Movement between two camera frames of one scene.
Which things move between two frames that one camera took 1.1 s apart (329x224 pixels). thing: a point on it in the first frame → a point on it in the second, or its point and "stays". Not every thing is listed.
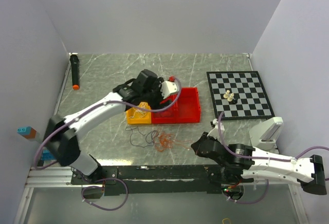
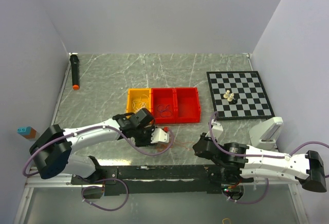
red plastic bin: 169,115 stays
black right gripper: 194,146 stays
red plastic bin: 188,107 stays
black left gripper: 157,86 → 147,143
